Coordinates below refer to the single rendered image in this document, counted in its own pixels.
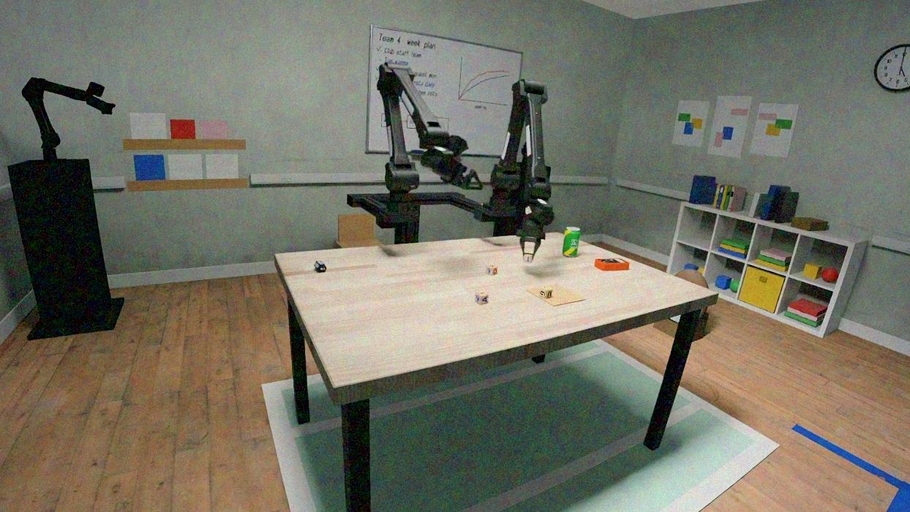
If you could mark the tan square mat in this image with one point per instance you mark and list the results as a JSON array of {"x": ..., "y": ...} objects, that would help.
[{"x": 560, "y": 295}]

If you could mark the green and yellow soda can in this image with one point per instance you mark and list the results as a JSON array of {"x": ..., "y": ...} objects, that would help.
[{"x": 571, "y": 242}]

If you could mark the orange pocket multimeter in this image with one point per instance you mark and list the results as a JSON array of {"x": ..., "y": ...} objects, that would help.
[{"x": 612, "y": 264}]

